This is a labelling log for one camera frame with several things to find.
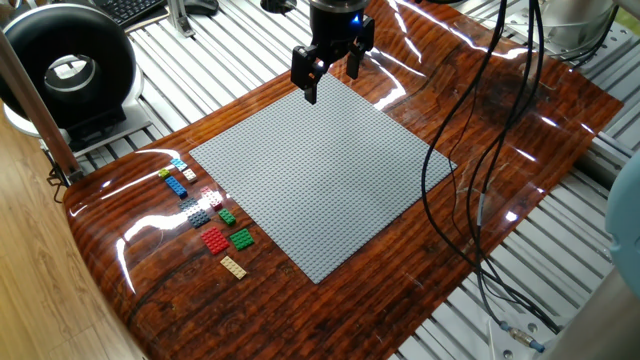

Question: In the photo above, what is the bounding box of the red long Lego brick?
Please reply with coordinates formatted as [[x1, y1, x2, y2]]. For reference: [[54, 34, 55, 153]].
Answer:
[[200, 186, 225, 212]]

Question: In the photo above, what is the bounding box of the red Lego plate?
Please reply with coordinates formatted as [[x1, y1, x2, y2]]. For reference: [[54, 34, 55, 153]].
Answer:
[[200, 226, 231, 256]]

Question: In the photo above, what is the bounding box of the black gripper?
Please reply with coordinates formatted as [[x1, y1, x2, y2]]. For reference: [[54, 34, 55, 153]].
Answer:
[[290, 0, 376, 105]]

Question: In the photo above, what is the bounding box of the glossy wood-grain table mat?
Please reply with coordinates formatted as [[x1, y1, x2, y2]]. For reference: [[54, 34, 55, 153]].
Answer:
[[62, 0, 625, 360]]

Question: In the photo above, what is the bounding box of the brown wooden pole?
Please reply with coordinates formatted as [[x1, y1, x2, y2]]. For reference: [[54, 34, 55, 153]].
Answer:
[[0, 29, 84, 184]]

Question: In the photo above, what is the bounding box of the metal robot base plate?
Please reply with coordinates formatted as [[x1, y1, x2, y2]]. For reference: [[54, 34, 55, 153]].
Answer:
[[487, 319, 551, 360]]

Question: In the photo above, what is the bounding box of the black keyboard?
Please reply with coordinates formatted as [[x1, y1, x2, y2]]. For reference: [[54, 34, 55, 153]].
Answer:
[[92, 0, 169, 29]]

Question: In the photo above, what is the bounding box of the blue long Lego brick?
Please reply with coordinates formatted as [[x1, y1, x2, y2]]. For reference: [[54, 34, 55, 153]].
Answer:
[[164, 175, 189, 200]]

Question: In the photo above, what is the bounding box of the green square Lego plate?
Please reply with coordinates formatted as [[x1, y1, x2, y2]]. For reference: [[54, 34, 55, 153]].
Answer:
[[229, 228, 256, 252]]

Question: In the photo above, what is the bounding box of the black cable with grey sleeve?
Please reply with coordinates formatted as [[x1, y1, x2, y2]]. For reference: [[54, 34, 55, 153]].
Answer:
[[447, 0, 561, 335]]

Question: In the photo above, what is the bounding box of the black round object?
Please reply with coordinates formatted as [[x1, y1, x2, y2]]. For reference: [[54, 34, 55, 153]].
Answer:
[[259, 0, 298, 15]]

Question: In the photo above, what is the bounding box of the black ring device on stand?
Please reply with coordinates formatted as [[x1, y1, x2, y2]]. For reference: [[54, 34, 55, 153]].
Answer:
[[0, 2, 154, 154]]

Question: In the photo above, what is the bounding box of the black cable with ferrite bead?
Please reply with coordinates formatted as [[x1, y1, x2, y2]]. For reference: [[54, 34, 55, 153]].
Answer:
[[420, 0, 560, 334]]

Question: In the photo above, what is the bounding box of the grey Lego baseplate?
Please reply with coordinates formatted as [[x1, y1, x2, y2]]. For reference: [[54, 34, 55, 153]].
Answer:
[[188, 72, 458, 285]]

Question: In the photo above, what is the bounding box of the tan Lego plate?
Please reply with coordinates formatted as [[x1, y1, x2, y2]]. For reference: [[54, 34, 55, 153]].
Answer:
[[219, 255, 248, 281]]

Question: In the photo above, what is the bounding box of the dark grey Lego plate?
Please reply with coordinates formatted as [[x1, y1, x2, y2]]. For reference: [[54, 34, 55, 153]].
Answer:
[[178, 197, 212, 230]]

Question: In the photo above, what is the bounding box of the aluminium bracket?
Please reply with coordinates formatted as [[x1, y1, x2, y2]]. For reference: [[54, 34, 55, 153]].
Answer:
[[166, 0, 196, 39]]

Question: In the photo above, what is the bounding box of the black computer mouse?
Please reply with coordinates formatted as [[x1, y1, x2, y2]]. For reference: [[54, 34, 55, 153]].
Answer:
[[183, 0, 220, 16]]

